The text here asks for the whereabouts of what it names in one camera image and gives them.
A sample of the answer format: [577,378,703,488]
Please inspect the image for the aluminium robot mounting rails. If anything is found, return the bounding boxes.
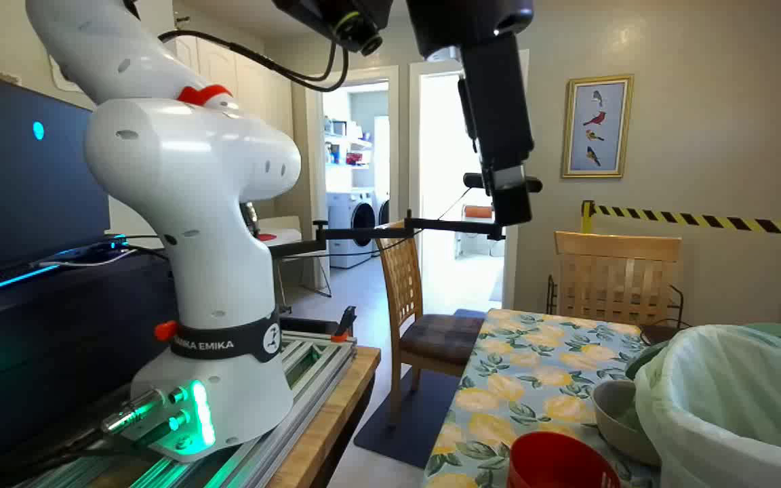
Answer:
[21,332,357,488]

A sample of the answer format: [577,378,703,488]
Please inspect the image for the framed bird picture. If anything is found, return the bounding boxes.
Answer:
[561,76,631,182]

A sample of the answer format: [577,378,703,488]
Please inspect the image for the black monitor screen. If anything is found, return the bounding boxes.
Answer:
[0,80,108,287]

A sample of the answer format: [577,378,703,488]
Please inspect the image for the black camera tripod arm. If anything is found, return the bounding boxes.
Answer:
[315,176,543,244]

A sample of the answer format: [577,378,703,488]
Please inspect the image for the grey bowl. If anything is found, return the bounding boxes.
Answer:
[593,381,660,466]

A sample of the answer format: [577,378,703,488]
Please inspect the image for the black control box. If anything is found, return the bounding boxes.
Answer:
[0,257,176,454]

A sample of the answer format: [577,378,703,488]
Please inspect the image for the wooden chair with cushion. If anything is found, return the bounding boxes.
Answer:
[378,240,482,419]

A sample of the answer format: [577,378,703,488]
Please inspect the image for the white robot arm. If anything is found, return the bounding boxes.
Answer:
[25,0,535,461]

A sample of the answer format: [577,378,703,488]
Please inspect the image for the dark blue floor mat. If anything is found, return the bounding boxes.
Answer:
[356,371,458,469]

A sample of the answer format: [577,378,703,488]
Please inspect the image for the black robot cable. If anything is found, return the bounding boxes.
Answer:
[158,28,352,96]

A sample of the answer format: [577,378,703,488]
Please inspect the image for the red lid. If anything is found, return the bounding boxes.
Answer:
[506,431,622,488]

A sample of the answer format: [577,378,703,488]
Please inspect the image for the floral lemon tablecloth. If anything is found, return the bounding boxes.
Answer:
[422,309,660,488]

